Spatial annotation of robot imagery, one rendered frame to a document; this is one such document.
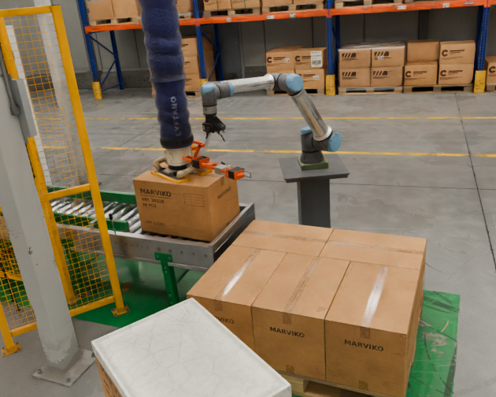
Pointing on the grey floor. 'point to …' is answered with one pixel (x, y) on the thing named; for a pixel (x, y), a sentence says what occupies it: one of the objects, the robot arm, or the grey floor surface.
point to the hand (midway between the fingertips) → (216, 145)
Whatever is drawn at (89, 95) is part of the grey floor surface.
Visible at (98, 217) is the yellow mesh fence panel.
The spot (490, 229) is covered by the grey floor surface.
